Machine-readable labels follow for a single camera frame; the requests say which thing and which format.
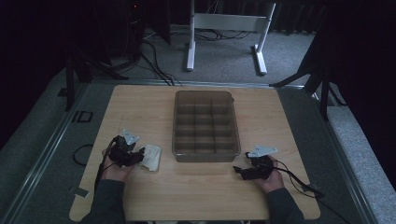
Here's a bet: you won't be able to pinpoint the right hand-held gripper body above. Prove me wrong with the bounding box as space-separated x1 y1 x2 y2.
240 144 278 181

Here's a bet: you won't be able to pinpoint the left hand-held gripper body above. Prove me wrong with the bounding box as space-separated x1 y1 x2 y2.
108 129 145 168

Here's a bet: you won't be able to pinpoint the white cloth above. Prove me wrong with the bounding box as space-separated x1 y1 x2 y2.
138 144 163 173

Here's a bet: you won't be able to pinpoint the grey divided storage box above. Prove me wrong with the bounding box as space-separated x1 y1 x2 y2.
171 90 242 163

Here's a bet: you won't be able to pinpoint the person's left hand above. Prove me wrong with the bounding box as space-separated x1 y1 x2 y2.
100 148 136 183

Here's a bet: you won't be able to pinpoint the person's right hand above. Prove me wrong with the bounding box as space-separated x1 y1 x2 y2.
252 155 286 195

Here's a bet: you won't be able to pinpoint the grey tape piece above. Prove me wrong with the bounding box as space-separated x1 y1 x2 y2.
73 186 90 199

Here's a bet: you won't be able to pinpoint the black tripod stand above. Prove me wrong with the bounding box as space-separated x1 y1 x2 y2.
64 43 129 112
268 27 347 121

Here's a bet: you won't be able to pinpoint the black computer tower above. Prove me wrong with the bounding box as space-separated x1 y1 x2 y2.
123 0 146 60

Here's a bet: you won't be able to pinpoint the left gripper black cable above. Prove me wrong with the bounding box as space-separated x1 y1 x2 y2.
93 137 120 191

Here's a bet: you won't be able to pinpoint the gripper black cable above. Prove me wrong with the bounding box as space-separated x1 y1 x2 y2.
93 137 120 191
272 159 353 224

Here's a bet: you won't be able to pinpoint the black cable loop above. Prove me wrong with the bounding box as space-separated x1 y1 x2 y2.
72 144 94 167

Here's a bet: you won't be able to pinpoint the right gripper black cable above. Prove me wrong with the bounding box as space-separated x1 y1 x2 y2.
272 159 353 224

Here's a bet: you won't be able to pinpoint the black floor cables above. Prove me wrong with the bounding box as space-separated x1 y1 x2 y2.
136 27 253 87

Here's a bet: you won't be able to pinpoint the white metal table frame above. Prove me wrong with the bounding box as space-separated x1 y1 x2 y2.
186 0 277 77

